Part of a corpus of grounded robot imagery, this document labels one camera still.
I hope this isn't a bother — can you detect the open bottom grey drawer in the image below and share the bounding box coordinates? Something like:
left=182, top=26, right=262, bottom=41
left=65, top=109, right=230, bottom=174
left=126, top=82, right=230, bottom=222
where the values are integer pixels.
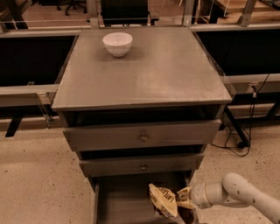
left=94, top=171, right=189, bottom=224

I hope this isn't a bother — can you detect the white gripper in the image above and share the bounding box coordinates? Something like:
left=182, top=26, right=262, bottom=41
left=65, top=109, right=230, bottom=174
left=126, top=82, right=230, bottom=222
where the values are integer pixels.
left=177, top=183, right=212, bottom=209

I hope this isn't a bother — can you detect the black floor cable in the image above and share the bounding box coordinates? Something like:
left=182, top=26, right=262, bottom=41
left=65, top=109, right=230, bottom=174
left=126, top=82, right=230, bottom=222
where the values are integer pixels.
left=210, top=73, right=270, bottom=158

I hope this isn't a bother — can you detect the brown chip bag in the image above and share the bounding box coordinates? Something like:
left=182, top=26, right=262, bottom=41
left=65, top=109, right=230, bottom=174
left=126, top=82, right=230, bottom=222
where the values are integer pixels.
left=148, top=183, right=197, bottom=224

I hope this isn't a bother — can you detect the white ceramic bowl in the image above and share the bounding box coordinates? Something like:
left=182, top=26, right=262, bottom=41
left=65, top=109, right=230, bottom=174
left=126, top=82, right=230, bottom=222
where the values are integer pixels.
left=102, top=32, right=133, bottom=57

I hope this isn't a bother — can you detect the top grey drawer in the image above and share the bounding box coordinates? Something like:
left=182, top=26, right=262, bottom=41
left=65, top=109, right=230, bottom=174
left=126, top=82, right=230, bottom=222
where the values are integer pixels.
left=63, top=119, right=221, bottom=151

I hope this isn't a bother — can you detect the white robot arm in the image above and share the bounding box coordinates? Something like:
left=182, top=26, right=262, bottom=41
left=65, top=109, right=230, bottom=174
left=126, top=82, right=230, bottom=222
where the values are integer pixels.
left=177, top=172, right=280, bottom=224

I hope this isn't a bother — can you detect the middle grey drawer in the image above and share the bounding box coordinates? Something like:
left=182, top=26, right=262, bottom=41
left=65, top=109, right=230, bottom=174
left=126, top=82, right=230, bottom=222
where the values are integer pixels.
left=80, top=153, right=204, bottom=177

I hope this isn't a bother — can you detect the grey drawer cabinet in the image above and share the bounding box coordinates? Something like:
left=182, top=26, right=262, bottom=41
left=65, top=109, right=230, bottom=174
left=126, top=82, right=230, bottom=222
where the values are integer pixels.
left=51, top=26, right=234, bottom=224

